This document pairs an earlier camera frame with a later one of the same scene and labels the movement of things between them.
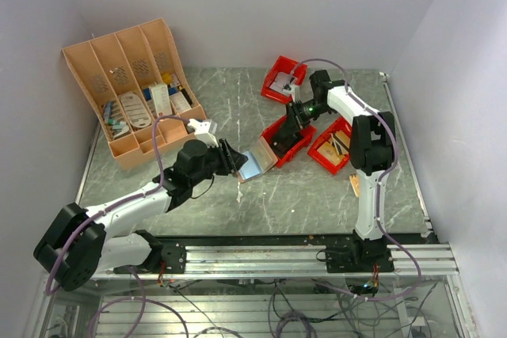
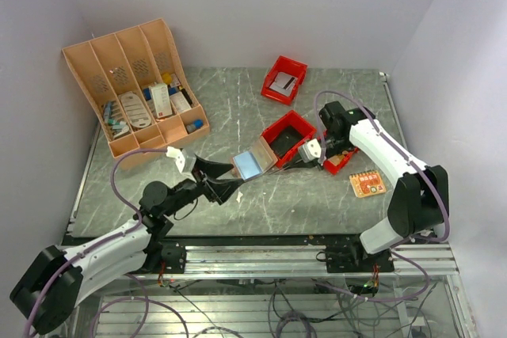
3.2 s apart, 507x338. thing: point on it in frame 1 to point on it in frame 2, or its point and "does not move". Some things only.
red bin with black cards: (309, 132) does not move
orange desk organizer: (130, 77) does not move
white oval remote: (136, 113) does not move
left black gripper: (236, 158) to (214, 189)
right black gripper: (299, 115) to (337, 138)
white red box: (162, 100) does not move
